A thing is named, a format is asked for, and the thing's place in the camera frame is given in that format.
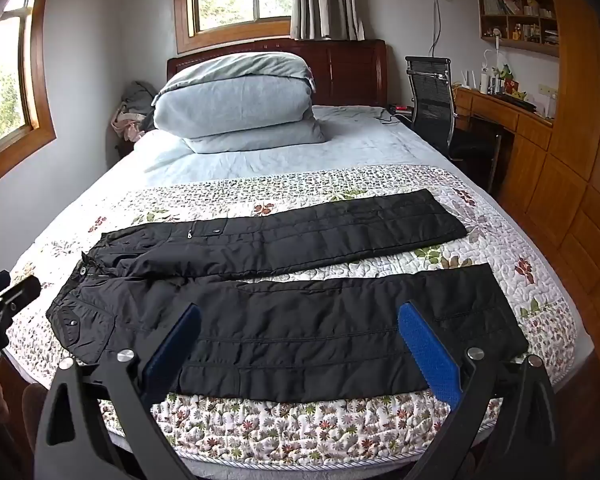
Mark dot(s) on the black pants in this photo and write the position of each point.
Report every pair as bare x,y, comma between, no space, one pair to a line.
305,330

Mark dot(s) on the light blue bedsheet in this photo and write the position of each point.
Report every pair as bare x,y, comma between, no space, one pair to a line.
280,160

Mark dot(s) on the white desk lamp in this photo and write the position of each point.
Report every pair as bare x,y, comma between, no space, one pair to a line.
491,67

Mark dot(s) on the pile of clothes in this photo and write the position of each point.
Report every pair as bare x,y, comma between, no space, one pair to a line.
132,110

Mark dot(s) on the floral quilted bedspread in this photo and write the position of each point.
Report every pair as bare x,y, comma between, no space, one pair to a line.
480,240

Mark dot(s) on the grey pillow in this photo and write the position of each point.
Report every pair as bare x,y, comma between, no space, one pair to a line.
240,100

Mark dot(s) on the dark wooden headboard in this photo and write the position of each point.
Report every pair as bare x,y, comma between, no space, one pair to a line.
350,70

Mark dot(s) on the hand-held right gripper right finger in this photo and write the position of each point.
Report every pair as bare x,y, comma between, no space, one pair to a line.
430,355

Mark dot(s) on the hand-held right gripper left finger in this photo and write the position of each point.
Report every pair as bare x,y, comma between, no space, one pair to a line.
172,345

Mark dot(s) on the wooden wardrobe unit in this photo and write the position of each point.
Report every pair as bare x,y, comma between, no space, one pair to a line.
580,110

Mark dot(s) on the black mesh office chair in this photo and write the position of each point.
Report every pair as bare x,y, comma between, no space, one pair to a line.
430,90

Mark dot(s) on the white router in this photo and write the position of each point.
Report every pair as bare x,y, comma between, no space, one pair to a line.
471,82

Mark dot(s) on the wooden desk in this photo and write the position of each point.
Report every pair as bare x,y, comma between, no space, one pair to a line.
530,130

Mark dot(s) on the black keyboard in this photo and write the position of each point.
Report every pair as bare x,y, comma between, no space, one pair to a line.
515,101

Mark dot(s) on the wooden wall shelf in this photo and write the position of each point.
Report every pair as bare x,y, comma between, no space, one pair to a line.
520,15

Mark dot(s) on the grey striped curtain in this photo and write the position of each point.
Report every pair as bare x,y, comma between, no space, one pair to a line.
325,0

